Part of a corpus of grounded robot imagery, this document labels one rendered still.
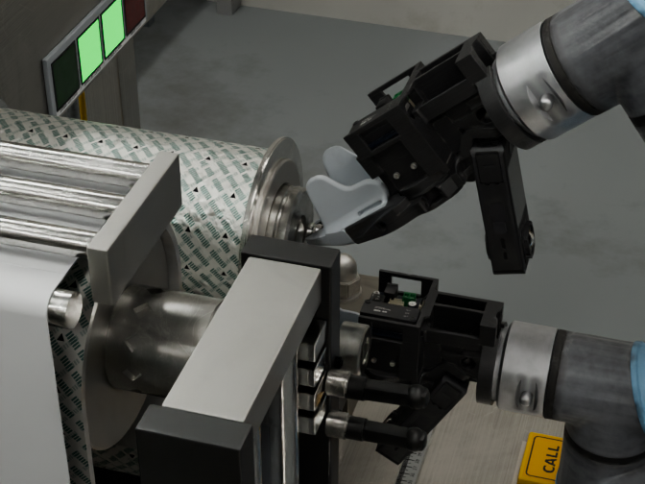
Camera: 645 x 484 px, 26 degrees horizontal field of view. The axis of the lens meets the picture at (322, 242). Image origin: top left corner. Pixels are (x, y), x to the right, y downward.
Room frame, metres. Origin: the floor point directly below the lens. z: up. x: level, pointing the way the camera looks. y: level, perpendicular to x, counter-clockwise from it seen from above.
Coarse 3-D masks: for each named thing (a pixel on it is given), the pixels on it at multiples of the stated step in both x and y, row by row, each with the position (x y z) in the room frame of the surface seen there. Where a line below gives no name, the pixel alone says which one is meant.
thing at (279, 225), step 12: (276, 192) 0.89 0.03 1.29; (288, 192) 0.90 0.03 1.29; (300, 192) 0.90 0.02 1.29; (276, 204) 0.88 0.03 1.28; (288, 204) 0.88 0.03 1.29; (300, 204) 0.89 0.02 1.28; (312, 204) 0.92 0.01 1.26; (276, 216) 0.87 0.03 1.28; (288, 216) 0.87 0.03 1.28; (300, 216) 0.91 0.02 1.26; (312, 216) 0.92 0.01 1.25; (276, 228) 0.87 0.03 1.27; (288, 228) 0.87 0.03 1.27; (300, 228) 0.89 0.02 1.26; (300, 240) 0.89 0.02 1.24
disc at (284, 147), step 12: (276, 144) 0.91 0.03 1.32; (288, 144) 0.93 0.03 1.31; (264, 156) 0.89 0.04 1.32; (276, 156) 0.90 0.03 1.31; (288, 156) 0.93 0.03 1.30; (264, 168) 0.88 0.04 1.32; (300, 168) 0.96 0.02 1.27; (264, 180) 0.88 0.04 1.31; (300, 180) 0.96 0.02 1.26; (252, 192) 0.86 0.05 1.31; (252, 204) 0.85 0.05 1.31; (252, 216) 0.85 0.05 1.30; (252, 228) 0.85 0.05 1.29; (240, 240) 0.84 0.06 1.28; (240, 252) 0.83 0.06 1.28; (240, 264) 0.83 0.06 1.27
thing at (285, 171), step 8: (280, 160) 0.91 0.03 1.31; (288, 160) 0.92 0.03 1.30; (280, 168) 0.90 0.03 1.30; (288, 168) 0.92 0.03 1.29; (296, 168) 0.94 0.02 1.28; (272, 176) 0.89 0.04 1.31; (280, 176) 0.90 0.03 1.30; (288, 176) 0.92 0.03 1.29; (296, 176) 0.94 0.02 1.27; (272, 184) 0.88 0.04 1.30; (280, 184) 0.90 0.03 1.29; (288, 184) 0.92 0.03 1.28; (296, 184) 0.94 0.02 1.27; (264, 192) 0.87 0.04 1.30; (272, 192) 0.88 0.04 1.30; (264, 200) 0.87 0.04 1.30; (272, 200) 0.88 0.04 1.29; (264, 208) 0.86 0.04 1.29; (264, 216) 0.86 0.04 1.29; (256, 224) 0.85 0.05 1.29; (264, 224) 0.86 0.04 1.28; (256, 232) 0.85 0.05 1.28; (264, 232) 0.86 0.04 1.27
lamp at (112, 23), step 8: (120, 0) 1.41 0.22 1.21; (112, 8) 1.39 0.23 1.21; (120, 8) 1.41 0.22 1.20; (104, 16) 1.37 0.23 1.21; (112, 16) 1.39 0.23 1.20; (120, 16) 1.41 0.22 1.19; (104, 24) 1.37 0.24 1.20; (112, 24) 1.39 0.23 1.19; (120, 24) 1.41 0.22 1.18; (104, 32) 1.37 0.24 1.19; (112, 32) 1.39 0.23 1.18; (120, 32) 1.41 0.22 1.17; (112, 40) 1.39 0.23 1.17; (120, 40) 1.41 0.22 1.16; (112, 48) 1.39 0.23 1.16
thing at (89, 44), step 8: (96, 24) 1.35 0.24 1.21; (88, 32) 1.33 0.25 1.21; (96, 32) 1.35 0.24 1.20; (80, 40) 1.31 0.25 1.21; (88, 40) 1.33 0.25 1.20; (96, 40) 1.35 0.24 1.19; (80, 48) 1.31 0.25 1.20; (88, 48) 1.33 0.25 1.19; (96, 48) 1.35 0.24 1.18; (80, 56) 1.31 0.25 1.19; (88, 56) 1.33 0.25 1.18; (96, 56) 1.35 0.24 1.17; (88, 64) 1.33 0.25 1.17; (96, 64) 1.34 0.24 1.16; (88, 72) 1.33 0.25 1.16
